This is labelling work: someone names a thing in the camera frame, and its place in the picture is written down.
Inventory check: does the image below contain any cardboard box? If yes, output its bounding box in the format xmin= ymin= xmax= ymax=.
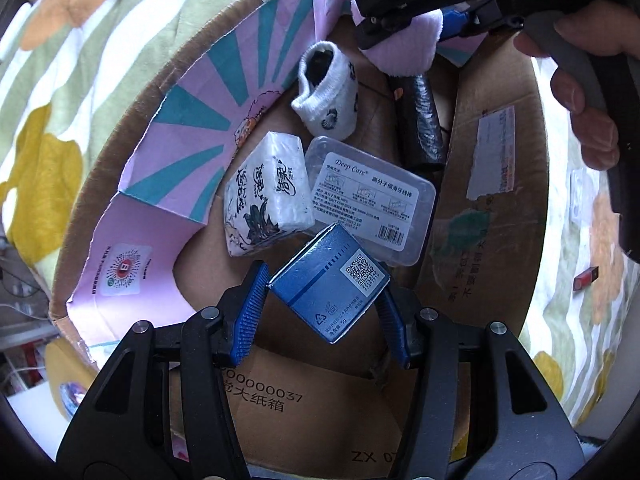
xmin=47 ymin=0 xmax=548 ymax=480

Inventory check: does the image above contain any person's right hand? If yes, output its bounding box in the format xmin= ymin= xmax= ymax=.
xmin=515 ymin=0 xmax=640 ymax=172

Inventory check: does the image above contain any floral striped blanket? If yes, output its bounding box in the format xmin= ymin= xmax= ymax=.
xmin=0 ymin=0 xmax=640 ymax=428

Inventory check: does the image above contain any small blue box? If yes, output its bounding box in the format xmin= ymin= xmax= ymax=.
xmin=267 ymin=223 xmax=391 ymax=345

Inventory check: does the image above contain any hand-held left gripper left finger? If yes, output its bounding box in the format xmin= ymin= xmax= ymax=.
xmin=55 ymin=260 xmax=271 ymax=480

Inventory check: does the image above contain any clear plastic floss box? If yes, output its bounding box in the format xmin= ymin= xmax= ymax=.
xmin=305 ymin=135 xmax=437 ymax=267

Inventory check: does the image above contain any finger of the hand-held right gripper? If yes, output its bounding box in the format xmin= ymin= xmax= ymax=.
xmin=440 ymin=0 xmax=502 ymax=38
xmin=356 ymin=12 xmax=418 ymax=50

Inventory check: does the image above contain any pink fluffy scrunchie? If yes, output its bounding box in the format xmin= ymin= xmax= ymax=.
xmin=348 ymin=0 xmax=443 ymax=73

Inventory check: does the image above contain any white patterned sock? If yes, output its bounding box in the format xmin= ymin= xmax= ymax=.
xmin=291 ymin=41 xmax=361 ymax=142

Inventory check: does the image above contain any white printed tissue pack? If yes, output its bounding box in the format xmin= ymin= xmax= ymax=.
xmin=223 ymin=131 xmax=316 ymax=258

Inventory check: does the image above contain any small clear plastic case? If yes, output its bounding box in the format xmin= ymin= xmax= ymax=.
xmin=570 ymin=169 xmax=590 ymax=222

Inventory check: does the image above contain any red lipstick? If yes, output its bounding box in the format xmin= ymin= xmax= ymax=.
xmin=574 ymin=266 xmax=600 ymax=291

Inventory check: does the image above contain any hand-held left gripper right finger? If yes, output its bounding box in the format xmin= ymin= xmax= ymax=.
xmin=375 ymin=280 xmax=586 ymax=480

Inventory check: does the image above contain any black garbage bag roll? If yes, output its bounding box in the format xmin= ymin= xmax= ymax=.
xmin=387 ymin=74 xmax=448 ymax=171

